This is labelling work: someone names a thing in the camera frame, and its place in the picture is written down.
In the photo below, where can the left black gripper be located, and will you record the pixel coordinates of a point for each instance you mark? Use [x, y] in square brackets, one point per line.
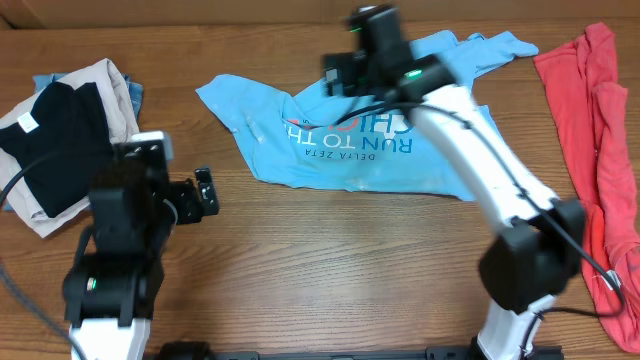
[192, 208]

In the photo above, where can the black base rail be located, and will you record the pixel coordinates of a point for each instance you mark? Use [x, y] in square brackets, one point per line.
[202, 351]

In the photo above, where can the light blue printed t-shirt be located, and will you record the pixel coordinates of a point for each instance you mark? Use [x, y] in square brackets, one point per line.
[298, 141]

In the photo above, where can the red t-shirt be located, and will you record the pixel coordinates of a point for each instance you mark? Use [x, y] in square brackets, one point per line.
[588, 106]

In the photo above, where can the folded blue jeans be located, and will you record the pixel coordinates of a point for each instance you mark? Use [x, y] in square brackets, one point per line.
[134, 97]

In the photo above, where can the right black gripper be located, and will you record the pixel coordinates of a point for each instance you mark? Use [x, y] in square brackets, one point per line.
[355, 68]

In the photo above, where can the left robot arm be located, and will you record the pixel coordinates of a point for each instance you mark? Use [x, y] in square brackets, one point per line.
[117, 272]

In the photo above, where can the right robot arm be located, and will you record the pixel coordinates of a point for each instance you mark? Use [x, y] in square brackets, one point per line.
[538, 237]

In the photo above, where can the folded black t-shirt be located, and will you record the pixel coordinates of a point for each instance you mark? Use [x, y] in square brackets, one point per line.
[72, 124]

